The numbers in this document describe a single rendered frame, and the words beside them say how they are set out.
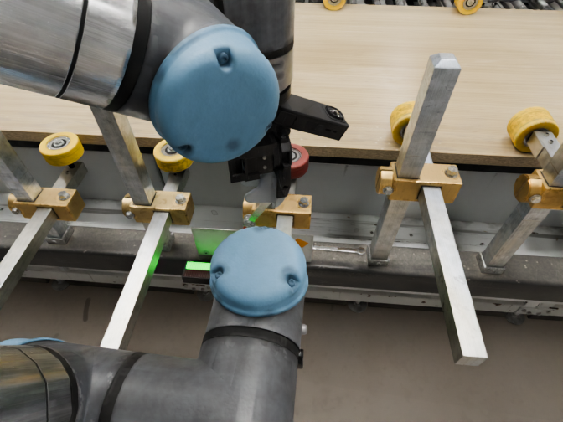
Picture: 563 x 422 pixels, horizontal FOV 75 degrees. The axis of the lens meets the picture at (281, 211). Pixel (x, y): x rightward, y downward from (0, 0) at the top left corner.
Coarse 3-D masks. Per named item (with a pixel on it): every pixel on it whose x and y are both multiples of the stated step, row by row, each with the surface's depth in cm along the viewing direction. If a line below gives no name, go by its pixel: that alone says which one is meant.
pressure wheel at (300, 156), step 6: (294, 144) 79; (294, 150) 78; (300, 150) 78; (306, 150) 78; (294, 156) 76; (300, 156) 77; (306, 156) 76; (294, 162) 75; (300, 162) 75; (306, 162) 75; (294, 168) 74; (300, 168) 75; (306, 168) 77; (294, 174) 76; (300, 174) 76
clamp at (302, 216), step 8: (288, 200) 73; (296, 200) 73; (248, 208) 72; (272, 208) 72; (280, 208) 72; (288, 208) 72; (296, 208) 72; (304, 208) 72; (264, 216) 73; (272, 216) 72; (296, 216) 72; (304, 216) 72; (256, 224) 75; (264, 224) 75; (272, 224) 74; (296, 224) 74; (304, 224) 74
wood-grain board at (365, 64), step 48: (336, 48) 109; (384, 48) 109; (432, 48) 109; (480, 48) 109; (528, 48) 109; (0, 96) 92; (48, 96) 92; (336, 96) 92; (384, 96) 92; (480, 96) 92; (528, 96) 92; (96, 144) 84; (144, 144) 83; (336, 144) 80; (384, 144) 80; (432, 144) 80; (480, 144) 80
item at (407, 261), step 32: (0, 224) 91; (0, 256) 90; (64, 256) 88; (96, 256) 86; (128, 256) 85; (160, 256) 85; (192, 256) 85; (320, 256) 85; (352, 256) 85; (416, 256) 85; (480, 256) 82; (512, 256) 85; (544, 256) 85; (384, 288) 87; (416, 288) 86; (480, 288) 83; (512, 288) 82; (544, 288) 81
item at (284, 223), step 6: (294, 180) 78; (294, 186) 77; (294, 192) 76; (282, 216) 72; (288, 216) 72; (276, 222) 71; (282, 222) 71; (288, 222) 71; (276, 228) 70; (282, 228) 70; (288, 228) 70; (288, 234) 69
